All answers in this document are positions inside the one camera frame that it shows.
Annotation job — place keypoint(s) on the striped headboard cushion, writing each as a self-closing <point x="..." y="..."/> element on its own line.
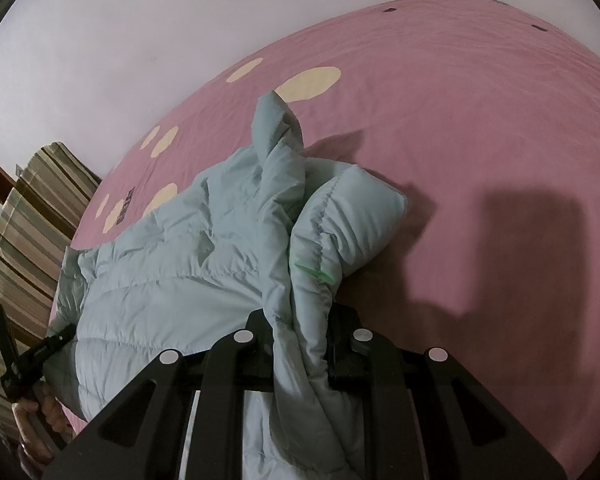
<point x="30" y="240"/>

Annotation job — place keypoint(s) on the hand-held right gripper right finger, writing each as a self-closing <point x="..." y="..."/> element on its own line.
<point x="342" y="347"/>

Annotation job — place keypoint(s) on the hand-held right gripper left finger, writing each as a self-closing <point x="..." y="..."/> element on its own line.
<point x="257" y="342"/>

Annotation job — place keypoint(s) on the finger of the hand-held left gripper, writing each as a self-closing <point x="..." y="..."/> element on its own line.
<point x="55" y="342"/>
<point x="2" y="335"/>

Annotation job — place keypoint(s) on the person's left hand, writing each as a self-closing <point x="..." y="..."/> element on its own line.
<point x="50" y="412"/>

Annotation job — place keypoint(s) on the light blue puffer jacket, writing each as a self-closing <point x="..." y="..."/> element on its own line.
<point x="205" y="240"/>

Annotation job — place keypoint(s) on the pink dotted bed sheet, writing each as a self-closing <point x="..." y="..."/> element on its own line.
<point x="455" y="135"/>

